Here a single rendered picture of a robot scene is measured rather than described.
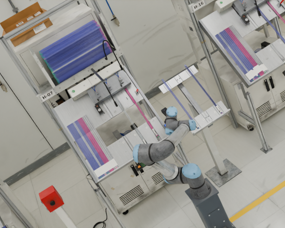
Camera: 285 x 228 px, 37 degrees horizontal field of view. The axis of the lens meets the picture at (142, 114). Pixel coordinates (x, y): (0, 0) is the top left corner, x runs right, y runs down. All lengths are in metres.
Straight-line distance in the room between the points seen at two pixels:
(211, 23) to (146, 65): 1.71
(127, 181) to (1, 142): 1.92
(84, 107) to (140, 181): 0.87
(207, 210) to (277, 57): 1.44
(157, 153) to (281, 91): 1.97
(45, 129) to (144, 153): 2.74
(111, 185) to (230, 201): 1.03
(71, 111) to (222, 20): 1.50
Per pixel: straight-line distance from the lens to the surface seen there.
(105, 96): 3.45
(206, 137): 3.64
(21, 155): 5.33
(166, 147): 2.60
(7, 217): 3.85
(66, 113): 3.52
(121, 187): 3.84
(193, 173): 2.90
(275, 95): 4.23
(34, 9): 3.77
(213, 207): 3.10
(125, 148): 3.38
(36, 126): 5.20
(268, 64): 3.71
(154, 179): 3.93
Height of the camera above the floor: 2.64
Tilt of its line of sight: 30 degrees down
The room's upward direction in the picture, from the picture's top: 27 degrees counter-clockwise
